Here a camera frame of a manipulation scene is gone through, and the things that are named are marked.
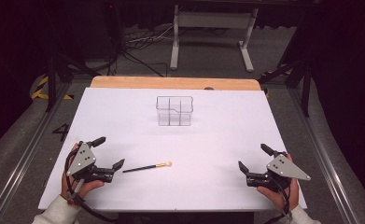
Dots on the white metal stand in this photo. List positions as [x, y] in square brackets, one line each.
[214, 20]

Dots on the clear plastic divided organizer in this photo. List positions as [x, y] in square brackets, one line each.
[174, 119]

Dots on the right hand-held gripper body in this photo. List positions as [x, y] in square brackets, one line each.
[284, 168]

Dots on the wooden table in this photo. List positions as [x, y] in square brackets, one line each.
[171, 83]

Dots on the person's right hand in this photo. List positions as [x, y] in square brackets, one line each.
[276, 197]

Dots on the yellow black floor tape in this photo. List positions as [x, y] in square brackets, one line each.
[40, 91]

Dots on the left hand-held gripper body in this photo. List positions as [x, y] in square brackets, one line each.
[83, 158]

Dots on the person's left hand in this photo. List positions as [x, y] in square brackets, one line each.
[88, 188]

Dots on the black equipment post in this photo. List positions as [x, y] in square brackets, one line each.
[113, 28]

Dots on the aluminium floor rail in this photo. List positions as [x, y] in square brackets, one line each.
[329, 174]
[21, 161]

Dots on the black tripod stand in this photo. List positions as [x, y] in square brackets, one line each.
[306, 90]
[51, 81]

